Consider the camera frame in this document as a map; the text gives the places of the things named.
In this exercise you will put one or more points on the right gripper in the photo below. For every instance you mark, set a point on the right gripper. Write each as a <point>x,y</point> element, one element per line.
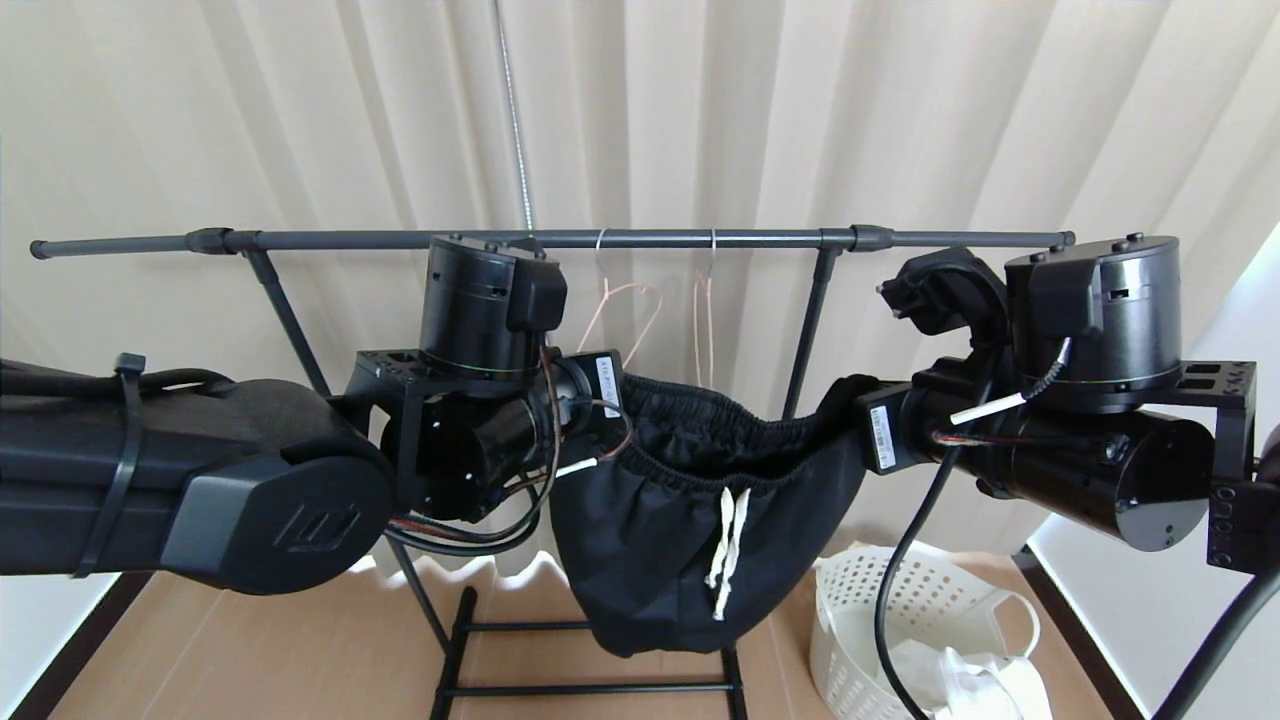
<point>910,425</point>

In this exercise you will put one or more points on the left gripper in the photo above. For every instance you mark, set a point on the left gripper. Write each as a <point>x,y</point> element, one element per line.
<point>585,400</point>

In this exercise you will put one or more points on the black shorts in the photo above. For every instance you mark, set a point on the black shorts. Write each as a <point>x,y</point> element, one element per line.
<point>650,540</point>

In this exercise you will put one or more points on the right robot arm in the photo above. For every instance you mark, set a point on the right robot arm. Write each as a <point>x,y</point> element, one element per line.
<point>1100,320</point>

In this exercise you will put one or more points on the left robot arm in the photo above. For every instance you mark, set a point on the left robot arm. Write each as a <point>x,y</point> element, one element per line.
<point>200,480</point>

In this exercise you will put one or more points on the pink clothes hanger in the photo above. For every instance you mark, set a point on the pink clothes hanger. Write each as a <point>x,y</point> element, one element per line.
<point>711,262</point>
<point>599,262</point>

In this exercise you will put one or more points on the white laundry basket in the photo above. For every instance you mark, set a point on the white laundry basket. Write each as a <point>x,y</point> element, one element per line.
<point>880,590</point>

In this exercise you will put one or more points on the black clothes rack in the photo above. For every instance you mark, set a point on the black clothes rack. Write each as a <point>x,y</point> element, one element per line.
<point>350,240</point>

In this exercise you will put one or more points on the white garment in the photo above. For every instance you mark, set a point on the white garment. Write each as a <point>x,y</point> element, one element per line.
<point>980,690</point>

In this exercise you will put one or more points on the beige curtain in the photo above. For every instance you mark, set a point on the beige curtain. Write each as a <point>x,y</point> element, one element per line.
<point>300,120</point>

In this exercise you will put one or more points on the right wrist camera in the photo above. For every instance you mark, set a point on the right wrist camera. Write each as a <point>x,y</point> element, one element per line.
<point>940,290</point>

